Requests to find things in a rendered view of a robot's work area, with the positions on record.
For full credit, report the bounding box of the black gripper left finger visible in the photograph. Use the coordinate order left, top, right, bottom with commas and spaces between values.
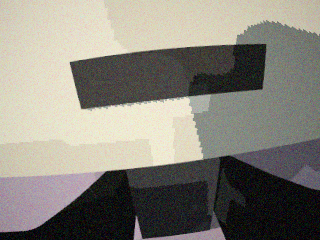
0, 169, 136, 240

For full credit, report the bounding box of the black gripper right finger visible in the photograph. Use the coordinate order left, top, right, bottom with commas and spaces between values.
213, 156, 320, 240

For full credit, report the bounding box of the black two-prong plug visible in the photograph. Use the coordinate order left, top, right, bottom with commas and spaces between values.
127, 157, 220, 239

